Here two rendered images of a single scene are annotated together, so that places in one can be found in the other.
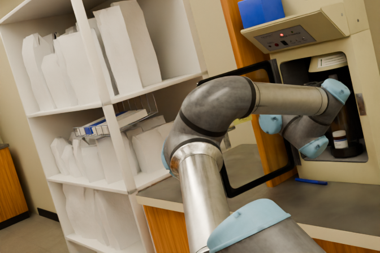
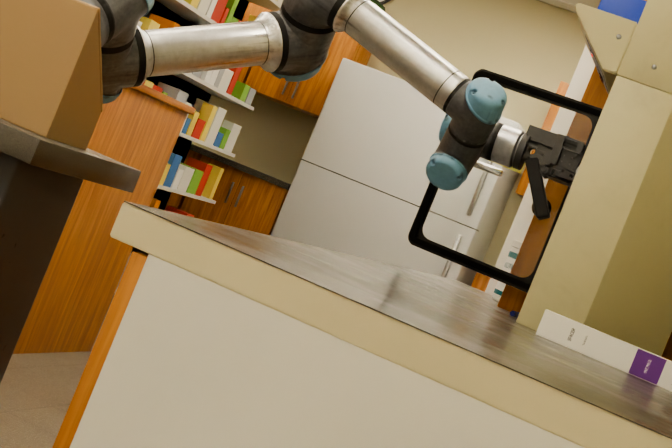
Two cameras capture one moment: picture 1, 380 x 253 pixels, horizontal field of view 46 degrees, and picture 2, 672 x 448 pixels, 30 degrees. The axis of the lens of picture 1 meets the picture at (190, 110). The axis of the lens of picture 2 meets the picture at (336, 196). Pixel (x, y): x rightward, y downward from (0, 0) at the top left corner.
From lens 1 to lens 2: 2.13 m
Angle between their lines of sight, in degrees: 54
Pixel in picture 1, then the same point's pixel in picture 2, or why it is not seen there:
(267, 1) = (615, 5)
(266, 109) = (358, 35)
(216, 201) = (198, 31)
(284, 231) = not seen: outside the picture
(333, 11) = (601, 21)
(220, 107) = not seen: outside the picture
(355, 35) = (628, 81)
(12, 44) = not seen: hidden behind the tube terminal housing
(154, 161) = not seen: hidden behind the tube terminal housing
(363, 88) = (585, 163)
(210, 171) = (238, 28)
